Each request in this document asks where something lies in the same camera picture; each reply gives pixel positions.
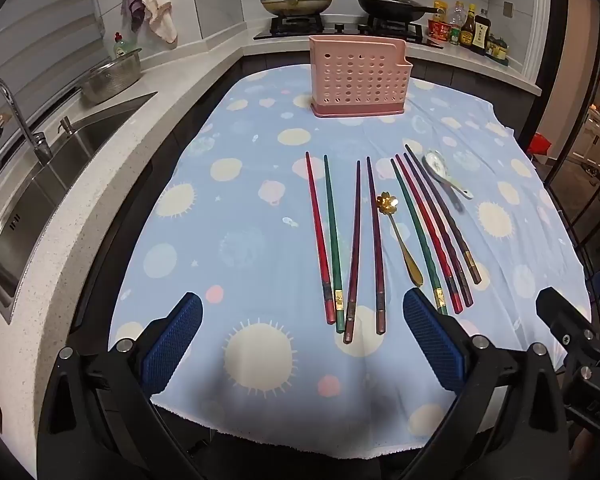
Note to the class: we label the brown sauce bottle yellow label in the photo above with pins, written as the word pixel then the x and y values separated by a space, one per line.
pixel 467 30

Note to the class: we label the green chopstick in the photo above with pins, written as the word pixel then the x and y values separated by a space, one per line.
pixel 417 235
pixel 332 240

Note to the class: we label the chrome kitchen faucet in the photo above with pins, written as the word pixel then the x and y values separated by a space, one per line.
pixel 25 130

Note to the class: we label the dark purple chopstick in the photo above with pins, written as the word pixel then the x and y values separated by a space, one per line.
pixel 437 230
pixel 469 262

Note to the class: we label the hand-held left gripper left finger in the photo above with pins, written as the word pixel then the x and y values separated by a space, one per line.
pixel 172 345

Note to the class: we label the wall socket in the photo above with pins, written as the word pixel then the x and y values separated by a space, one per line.
pixel 508 9

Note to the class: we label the purple hanging cloth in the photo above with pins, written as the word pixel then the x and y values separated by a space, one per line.
pixel 132 5

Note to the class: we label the chrome soap dispenser pump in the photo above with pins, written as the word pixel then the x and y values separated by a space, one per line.
pixel 66 127

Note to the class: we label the black wok with lid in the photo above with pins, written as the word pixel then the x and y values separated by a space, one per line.
pixel 395 7

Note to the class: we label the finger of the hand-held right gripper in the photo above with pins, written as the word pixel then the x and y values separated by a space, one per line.
pixel 565 317

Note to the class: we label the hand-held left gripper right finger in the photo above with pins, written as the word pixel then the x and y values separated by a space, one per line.
pixel 430 340

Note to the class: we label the small green-lid jar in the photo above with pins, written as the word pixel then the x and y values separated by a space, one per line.
pixel 454 36

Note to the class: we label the red chopstick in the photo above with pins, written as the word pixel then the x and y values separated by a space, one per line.
pixel 428 235
pixel 317 230

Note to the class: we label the black gas stove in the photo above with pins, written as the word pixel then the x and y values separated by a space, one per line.
pixel 340 29

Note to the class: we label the blue patterned tablecloth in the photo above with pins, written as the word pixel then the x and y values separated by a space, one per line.
pixel 230 210

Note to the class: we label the clear plastic bottle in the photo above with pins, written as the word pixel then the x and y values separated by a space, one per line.
pixel 457 15

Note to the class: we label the metal colander bowl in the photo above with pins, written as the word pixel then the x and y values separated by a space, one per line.
pixel 112 77

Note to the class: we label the yellow seasoning jar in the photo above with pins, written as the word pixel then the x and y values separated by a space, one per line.
pixel 441 10

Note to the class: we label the dark soy sauce bottle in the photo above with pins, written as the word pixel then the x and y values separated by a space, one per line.
pixel 482 35

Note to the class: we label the white ceramic spoon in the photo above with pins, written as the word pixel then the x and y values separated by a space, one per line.
pixel 436 162

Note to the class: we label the dark maroon chopstick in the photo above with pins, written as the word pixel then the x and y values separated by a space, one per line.
pixel 353 250
pixel 374 245

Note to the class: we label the green dish soap bottle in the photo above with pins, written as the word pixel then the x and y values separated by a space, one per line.
pixel 120 47

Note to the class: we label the red bag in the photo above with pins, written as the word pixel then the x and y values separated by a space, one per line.
pixel 540 145

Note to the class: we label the gold flower spoon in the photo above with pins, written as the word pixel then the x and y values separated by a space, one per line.
pixel 414 267

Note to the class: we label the stainless steel sink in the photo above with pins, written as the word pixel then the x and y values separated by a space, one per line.
pixel 55 185

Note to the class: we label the white hanging towel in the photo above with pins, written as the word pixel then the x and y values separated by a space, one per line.
pixel 157 10

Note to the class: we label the pink perforated utensil holder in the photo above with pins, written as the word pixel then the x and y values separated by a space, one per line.
pixel 355 75

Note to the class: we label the small dark condiment jars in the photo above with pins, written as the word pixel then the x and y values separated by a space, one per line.
pixel 497 49

